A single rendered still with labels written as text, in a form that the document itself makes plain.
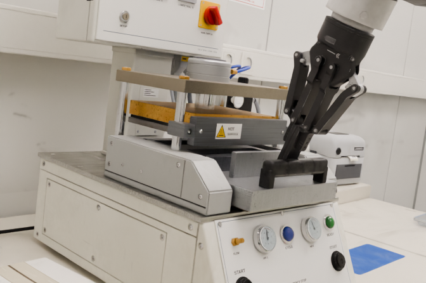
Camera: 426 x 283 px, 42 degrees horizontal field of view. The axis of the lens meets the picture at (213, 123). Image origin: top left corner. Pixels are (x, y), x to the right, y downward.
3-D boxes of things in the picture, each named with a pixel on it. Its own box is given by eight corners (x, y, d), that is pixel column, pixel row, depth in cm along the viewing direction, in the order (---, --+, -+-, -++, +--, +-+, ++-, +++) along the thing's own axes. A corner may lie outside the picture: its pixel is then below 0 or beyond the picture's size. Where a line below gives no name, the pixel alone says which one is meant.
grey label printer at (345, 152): (274, 171, 196) (280, 124, 194) (308, 169, 210) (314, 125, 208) (331, 188, 178) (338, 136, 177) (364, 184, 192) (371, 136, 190)
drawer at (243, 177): (124, 171, 97) (129, 128, 96) (212, 166, 113) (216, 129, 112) (249, 217, 77) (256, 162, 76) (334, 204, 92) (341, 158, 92)
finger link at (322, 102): (343, 63, 82) (350, 67, 81) (312, 130, 85) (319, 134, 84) (328, 61, 79) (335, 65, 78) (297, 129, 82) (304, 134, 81)
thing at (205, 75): (90, 115, 100) (98, 44, 99) (210, 118, 123) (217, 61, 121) (178, 139, 84) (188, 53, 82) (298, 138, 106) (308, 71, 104)
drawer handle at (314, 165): (258, 186, 80) (261, 159, 80) (316, 180, 91) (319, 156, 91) (268, 189, 79) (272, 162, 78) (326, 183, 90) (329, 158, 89)
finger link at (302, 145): (313, 119, 84) (328, 129, 82) (299, 148, 85) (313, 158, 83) (307, 118, 82) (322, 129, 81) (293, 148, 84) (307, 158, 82)
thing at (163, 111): (127, 122, 98) (133, 68, 97) (213, 124, 114) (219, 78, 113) (193, 138, 86) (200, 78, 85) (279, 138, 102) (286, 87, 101)
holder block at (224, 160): (137, 152, 96) (139, 138, 96) (216, 150, 111) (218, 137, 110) (202, 172, 85) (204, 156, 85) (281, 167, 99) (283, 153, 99)
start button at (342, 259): (331, 271, 92) (327, 254, 93) (340, 268, 94) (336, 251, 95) (338, 270, 91) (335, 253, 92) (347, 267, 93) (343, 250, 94)
